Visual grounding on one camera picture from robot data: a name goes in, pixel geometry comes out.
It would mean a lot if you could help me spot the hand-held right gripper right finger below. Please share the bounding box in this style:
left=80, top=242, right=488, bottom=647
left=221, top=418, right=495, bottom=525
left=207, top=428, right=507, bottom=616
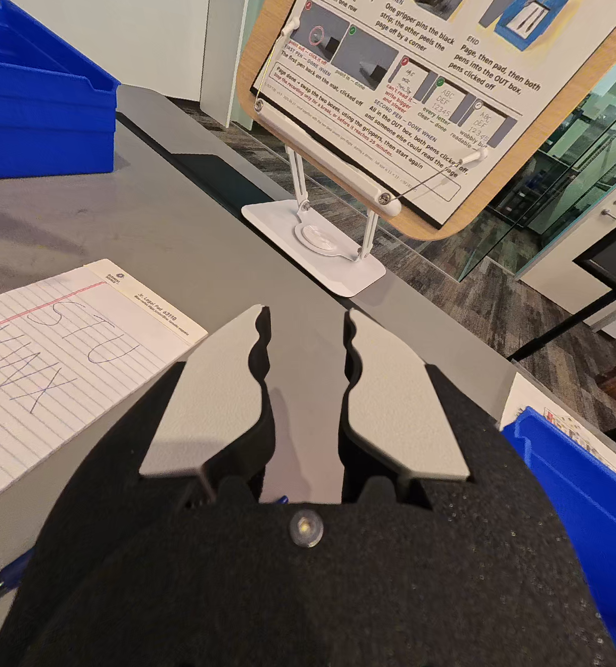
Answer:
left=341, top=308, right=471, bottom=505

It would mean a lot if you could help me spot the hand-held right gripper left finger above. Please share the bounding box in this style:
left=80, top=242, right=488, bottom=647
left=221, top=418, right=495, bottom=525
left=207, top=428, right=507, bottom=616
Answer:
left=139, top=305, right=276, bottom=503

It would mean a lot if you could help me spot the white lined legal notepad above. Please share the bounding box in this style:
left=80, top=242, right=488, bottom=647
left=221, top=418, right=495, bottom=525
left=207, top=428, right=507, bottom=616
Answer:
left=0, top=259, right=209, bottom=514

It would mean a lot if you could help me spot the printed paper sheet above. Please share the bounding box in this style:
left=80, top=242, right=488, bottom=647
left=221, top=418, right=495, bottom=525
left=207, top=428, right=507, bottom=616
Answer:
left=500, top=371, right=616, bottom=493

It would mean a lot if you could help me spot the blue plastic bin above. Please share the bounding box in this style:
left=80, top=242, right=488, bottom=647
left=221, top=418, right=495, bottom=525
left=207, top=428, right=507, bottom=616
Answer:
left=0, top=0, right=122, bottom=181
left=501, top=406, right=616, bottom=667

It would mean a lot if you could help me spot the printed instruction sheet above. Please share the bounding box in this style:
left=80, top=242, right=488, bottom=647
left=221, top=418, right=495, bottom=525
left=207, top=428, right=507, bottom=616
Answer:
left=252, top=0, right=616, bottom=231

